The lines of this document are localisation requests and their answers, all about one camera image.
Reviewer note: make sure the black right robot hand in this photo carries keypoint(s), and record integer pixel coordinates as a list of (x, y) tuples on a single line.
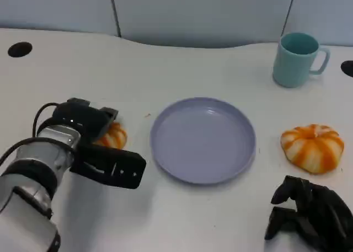
[(328, 219)]

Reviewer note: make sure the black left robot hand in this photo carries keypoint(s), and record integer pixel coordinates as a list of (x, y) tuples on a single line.
[(82, 117)]

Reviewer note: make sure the orange white toy bread roll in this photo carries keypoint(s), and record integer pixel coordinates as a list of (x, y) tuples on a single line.
[(118, 137), (311, 150)]

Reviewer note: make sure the grey-blue partition panel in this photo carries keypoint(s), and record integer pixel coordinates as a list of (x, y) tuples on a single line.
[(198, 12), (55, 6), (325, 9)]

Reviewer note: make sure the lilac plate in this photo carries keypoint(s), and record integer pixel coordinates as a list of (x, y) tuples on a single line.
[(204, 141)]

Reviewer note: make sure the pale green mug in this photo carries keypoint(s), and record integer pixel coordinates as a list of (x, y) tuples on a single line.
[(291, 67)]

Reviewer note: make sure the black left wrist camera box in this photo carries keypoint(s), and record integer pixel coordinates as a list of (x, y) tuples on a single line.
[(110, 166)]

